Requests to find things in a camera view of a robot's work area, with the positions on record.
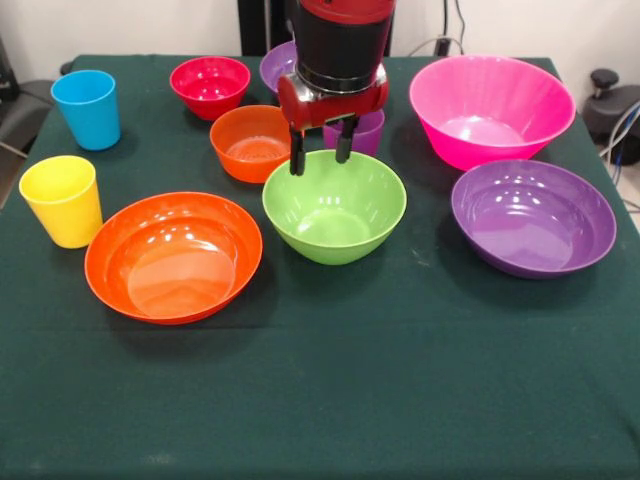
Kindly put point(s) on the large pink bowl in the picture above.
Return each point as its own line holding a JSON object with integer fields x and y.
{"x": 490, "y": 145}

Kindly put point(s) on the dark green table cloth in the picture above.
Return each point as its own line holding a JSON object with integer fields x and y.
{"x": 320, "y": 375}

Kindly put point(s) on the green bowl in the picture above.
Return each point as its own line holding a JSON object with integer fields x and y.
{"x": 330, "y": 240}

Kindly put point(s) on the yellow plastic cup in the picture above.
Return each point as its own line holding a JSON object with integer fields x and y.
{"x": 62, "y": 220}

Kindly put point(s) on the small orange bowl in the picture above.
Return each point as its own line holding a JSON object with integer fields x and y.
{"x": 245, "y": 167}

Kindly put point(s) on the black equipment with knob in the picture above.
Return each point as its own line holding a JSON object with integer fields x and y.
{"x": 607, "y": 115}

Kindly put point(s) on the blue plastic cup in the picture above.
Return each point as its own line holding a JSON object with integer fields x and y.
{"x": 92, "y": 125}

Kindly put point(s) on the large orange bowl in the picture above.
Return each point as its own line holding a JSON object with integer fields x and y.
{"x": 170, "y": 260}

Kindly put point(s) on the purple plastic cup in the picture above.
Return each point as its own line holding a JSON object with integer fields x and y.
{"x": 367, "y": 135}

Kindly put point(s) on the black chair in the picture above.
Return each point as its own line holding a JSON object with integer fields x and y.
{"x": 22, "y": 115}

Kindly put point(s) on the small red bowl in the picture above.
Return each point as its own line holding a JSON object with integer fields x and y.
{"x": 210, "y": 102}

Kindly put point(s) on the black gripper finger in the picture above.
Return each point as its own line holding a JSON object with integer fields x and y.
{"x": 345, "y": 142}
{"x": 297, "y": 152}

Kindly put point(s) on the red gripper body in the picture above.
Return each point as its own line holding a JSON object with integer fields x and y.
{"x": 330, "y": 107}

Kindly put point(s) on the purple bowl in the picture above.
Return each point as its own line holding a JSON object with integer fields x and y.
{"x": 530, "y": 230}
{"x": 277, "y": 65}

